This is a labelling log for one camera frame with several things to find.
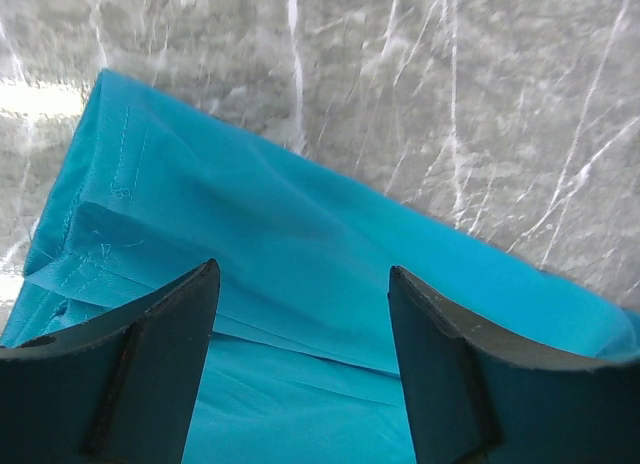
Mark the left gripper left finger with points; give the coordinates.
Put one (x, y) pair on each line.
(118, 388)

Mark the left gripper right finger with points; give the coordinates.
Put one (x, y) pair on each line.
(477, 392)

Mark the teal t shirt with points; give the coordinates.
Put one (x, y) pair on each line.
(301, 365)

